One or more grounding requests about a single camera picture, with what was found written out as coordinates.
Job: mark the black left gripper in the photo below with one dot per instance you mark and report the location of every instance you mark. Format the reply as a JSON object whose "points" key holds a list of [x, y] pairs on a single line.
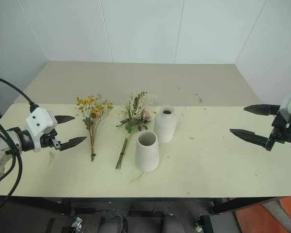
{"points": [[47, 140]]}

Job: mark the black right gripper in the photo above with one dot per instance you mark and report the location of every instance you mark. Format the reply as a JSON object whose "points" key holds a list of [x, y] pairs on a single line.
{"points": [[282, 131]]}

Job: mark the white tapered wide-mouth vase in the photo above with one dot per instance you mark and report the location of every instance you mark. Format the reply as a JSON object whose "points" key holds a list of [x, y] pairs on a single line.
{"points": [[147, 157]]}

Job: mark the white narrow-neck ceramic vase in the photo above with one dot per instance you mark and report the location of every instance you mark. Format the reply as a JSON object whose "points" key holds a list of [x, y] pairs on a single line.
{"points": [[165, 127]]}

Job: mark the yellow dried flower bouquet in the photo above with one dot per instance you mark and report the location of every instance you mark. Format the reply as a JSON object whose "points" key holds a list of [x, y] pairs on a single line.
{"points": [[94, 114]]}

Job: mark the small dry twig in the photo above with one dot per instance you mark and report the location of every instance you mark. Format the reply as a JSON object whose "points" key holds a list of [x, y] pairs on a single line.
{"points": [[50, 159]]}

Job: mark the white pink dried flower bouquet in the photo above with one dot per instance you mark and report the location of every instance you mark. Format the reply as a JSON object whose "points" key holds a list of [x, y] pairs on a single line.
{"points": [[135, 114]]}

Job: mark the thin branched dry twig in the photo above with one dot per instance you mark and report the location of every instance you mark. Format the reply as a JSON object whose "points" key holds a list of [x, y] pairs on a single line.
{"points": [[138, 177]]}

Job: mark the silver caster wheel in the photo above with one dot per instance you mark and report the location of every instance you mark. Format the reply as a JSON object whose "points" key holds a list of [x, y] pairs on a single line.
{"points": [[77, 224]]}

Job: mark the black white caster wheel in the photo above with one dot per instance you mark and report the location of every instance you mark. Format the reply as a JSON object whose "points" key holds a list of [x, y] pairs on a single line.
{"points": [[198, 223]]}

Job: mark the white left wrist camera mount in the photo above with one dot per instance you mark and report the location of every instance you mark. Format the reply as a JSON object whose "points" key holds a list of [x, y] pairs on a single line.
{"points": [[38, 120]]}

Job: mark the black table frame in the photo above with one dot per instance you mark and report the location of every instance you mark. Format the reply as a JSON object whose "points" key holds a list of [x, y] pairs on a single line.
{"points": [[245, 204]]}

